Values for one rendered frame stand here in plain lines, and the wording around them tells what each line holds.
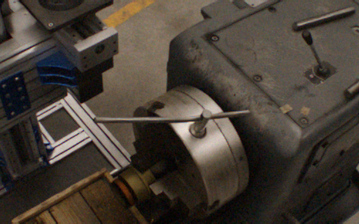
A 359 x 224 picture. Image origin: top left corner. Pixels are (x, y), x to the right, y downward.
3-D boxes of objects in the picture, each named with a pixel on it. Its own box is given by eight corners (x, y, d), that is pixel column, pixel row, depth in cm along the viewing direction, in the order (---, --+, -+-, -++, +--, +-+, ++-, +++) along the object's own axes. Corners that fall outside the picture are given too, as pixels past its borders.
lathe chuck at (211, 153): (152, 123, 145) (173, 66, 118) (216, 214, 137) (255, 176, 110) (125, 138, 142) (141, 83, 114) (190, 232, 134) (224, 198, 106)
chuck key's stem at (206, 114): (198, 130, 115) (211, 108, 105) (200, 138, 114) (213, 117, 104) (189, 130, 115) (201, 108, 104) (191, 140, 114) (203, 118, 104)
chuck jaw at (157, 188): (186, 161, 122) (218, 196, 116) (185, 172, 126) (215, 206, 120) (148, 184, 117) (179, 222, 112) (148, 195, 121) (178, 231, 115)
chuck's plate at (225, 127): (162, 118, 147) (185, 61, 119) (225, 207, 139) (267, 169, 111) (152, 123, 145) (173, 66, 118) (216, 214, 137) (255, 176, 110)
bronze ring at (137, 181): (137, 152, 120) (105, 173, 117) (161, 179, 116) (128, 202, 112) (139, 171, 128) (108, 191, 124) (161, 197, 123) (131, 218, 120)
